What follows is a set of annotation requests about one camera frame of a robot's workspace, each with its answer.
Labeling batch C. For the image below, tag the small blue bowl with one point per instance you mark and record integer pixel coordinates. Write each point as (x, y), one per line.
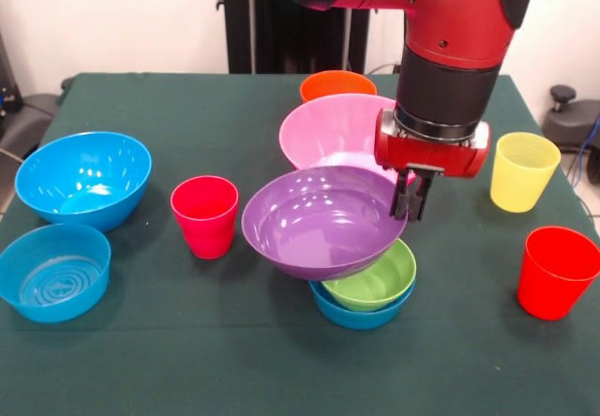
(361, 318)
(54, 275)

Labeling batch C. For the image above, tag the green bowl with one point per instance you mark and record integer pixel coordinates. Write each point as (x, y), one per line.
(379, 285)

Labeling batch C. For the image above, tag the red cup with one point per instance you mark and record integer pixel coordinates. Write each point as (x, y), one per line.
(553, 285)

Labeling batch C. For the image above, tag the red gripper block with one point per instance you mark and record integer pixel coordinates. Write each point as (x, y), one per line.
(431, 156)

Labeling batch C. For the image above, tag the large pink bowl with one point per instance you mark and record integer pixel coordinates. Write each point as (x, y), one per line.
(323, 130)

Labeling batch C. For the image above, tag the purple bowl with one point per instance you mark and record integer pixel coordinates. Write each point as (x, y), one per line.
(319, 228)

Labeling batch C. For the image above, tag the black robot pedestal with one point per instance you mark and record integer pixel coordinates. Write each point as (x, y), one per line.
(262, 36)

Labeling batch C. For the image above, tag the large blue bowl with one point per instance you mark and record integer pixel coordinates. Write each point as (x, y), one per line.
(84, 182)

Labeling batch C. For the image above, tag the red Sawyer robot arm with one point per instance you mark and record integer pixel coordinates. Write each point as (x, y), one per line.
(445, 36)

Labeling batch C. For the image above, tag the dark green tablecloth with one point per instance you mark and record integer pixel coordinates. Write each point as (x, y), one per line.
(300, 369)

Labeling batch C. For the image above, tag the dark grey stand base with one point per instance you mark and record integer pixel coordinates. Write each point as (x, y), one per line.
(576, 121)
(28, 121)

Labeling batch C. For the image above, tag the orange bowl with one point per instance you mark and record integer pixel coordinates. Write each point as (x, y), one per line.
(337, 83)

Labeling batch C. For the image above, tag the yellow cup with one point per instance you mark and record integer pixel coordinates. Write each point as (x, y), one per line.
(522, 182)

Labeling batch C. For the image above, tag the crimson cup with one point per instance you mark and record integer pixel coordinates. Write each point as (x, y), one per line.
(205, 228)

